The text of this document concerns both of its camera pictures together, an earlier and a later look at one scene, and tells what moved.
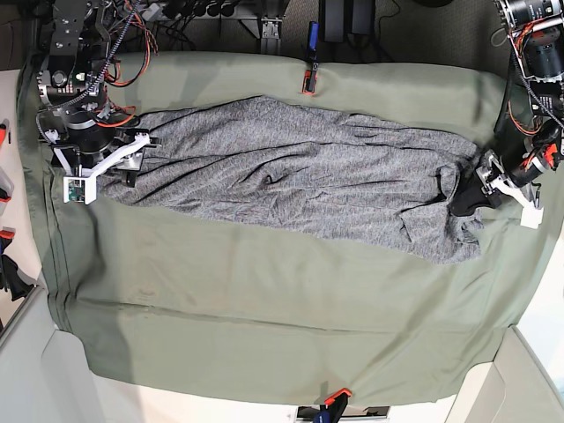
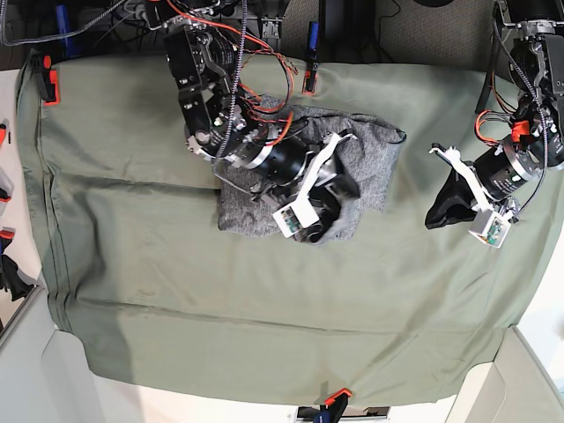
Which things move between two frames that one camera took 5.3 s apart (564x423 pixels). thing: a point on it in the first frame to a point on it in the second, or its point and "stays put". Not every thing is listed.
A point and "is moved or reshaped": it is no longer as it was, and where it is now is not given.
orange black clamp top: (310, 80) stays put
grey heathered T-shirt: (268, 161) is moved or reshaped
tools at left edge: (16, 273) stays put
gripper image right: (523, 163) to (509, 165)
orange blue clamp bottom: (333, 408) stays put
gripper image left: (83, 145) to (281, 168)
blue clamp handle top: (314, 30) stays put
